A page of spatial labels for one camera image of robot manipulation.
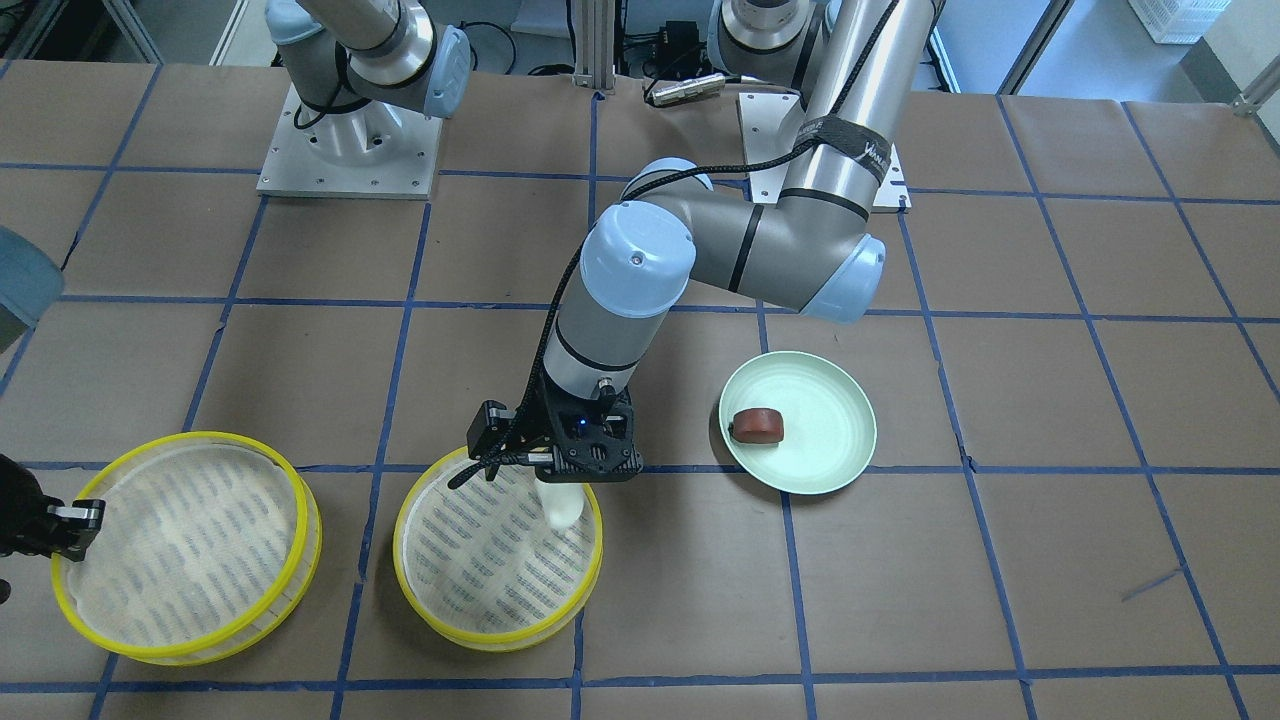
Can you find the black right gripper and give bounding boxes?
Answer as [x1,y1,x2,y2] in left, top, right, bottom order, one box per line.
[1,455,108,562]

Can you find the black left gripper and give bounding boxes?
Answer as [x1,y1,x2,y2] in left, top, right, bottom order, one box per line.
[466,386,644,484]

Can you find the white steamed bun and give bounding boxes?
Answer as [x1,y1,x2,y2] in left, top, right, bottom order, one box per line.
[535,480,586,532]

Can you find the yellow steamer layer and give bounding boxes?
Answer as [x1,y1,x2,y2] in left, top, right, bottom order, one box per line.
[393,446,605,653]
[51,430,323,667]

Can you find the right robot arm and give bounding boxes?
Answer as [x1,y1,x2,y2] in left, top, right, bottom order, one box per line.
[3,1,471,561]

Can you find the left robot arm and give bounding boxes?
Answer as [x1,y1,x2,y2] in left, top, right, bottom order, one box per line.
[448,1,945,489]

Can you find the lower steamer cloth liner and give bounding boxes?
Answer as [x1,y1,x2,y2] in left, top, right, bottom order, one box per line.
[408,457,596,635]

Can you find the white steamer cloth liner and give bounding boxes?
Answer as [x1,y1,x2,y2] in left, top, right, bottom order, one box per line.
[64,445,306,650]

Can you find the brown steamed bun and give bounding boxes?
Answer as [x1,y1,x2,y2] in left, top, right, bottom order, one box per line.
[727,407,785,445]

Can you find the light green plate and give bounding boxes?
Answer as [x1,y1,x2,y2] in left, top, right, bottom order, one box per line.
[717,351,878,495]

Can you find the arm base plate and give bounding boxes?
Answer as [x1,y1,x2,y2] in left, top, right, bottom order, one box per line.
[256,87,444,201]
[737,92,913,213]

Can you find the aluminium frame post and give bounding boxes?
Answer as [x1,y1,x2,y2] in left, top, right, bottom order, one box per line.
[568,1,622,96]

